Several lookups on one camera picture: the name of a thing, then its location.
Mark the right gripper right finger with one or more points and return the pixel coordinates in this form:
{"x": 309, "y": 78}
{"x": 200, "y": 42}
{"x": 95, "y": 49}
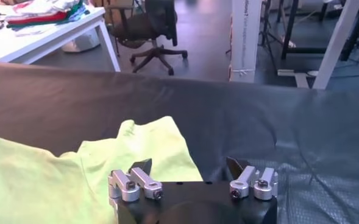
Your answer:
{"x": 243, "y": 182}

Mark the black office chair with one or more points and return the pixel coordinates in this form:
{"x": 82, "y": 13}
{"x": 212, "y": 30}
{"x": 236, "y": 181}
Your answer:
{"x": 161, "y": 21}

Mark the yellow-green t-shirt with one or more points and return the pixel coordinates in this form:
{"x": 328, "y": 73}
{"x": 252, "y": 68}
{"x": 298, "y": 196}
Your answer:
{"x": 45, "y": 182}

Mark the white work table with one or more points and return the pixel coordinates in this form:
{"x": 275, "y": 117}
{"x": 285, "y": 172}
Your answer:
{"x": 30, "y": 42}

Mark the dark desk black legs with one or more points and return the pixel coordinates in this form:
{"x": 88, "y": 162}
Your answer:
{"x": 289, "y": 30}

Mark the stack of folded clothes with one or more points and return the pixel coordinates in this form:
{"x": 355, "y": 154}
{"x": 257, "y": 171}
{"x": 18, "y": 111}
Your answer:
{"x": 45, "y": 13}

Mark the black table cover cloth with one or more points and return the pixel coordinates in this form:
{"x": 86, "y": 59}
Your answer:
{"x": 228, "y": 121}

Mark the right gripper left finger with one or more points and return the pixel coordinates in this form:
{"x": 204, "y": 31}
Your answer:
{"x": 127, "y": 188}

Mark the tall white cardboard box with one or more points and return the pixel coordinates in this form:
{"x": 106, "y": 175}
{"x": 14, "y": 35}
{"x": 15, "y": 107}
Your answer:
{"x": 244, "y": 39}

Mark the white standing desk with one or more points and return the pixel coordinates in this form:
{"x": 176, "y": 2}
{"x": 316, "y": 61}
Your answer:
{"x": 334, "y": 39}

